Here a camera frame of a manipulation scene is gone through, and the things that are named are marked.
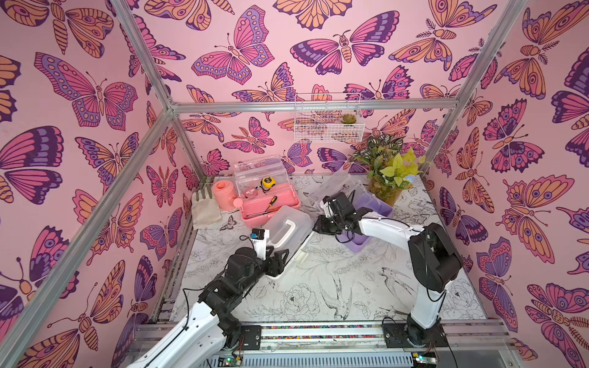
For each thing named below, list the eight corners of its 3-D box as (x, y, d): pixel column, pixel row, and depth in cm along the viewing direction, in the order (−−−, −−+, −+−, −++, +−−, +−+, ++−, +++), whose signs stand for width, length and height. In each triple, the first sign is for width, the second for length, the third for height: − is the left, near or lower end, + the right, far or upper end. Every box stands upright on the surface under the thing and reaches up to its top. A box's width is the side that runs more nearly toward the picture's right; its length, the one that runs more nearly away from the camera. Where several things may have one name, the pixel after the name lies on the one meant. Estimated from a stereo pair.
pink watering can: (227, 224, 105) (220, 209, 95) (218, 199, 114) (210, 183, 105) (247, 216, 107) (242, 200, 98) (236, 192, 117) (230, 176, 107)
